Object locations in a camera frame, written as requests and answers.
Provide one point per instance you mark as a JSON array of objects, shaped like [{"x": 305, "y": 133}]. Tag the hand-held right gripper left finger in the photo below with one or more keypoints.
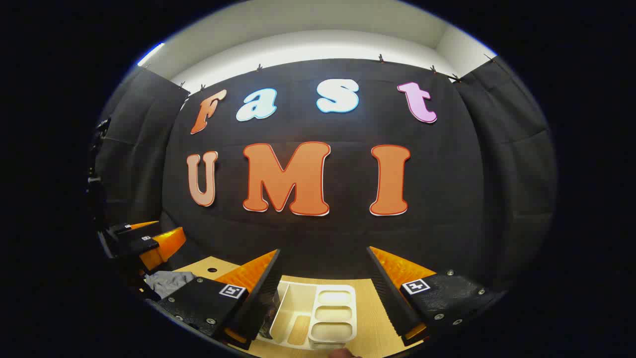
[{"x": 266, "y": 288}]

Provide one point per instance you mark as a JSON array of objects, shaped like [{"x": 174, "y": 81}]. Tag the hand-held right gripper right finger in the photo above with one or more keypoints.
[{"x": 385, "y": 293}]

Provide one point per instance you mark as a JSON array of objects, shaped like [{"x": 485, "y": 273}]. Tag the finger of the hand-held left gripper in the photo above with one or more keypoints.
[
  {"x": 131, "y": 246},
  {"x": 130, "y": 229}
]

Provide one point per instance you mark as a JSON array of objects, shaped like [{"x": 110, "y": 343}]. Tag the white book portrait cover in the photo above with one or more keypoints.
[{"x": 269, "y": 308}]

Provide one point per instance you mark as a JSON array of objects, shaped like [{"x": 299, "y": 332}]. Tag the cream plastic bookshelf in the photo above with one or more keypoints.
[{"x": 303, "y": 303}]

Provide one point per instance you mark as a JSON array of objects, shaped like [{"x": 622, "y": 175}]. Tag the grey schoolbag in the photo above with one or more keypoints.
[{"x": 169, "y": 282}]

